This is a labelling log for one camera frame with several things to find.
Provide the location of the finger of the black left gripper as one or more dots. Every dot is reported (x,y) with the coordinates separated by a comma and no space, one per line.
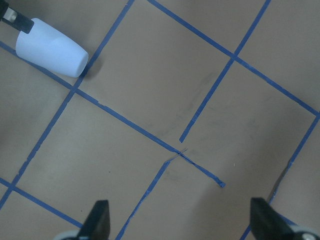
(16,20)

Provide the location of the light blue plastic cup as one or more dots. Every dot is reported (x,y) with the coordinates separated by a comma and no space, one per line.
(49,48)

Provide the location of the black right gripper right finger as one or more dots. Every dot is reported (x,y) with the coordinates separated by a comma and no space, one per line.
(266,224)

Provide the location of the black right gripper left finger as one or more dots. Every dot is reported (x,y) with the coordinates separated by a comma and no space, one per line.
(97,225)

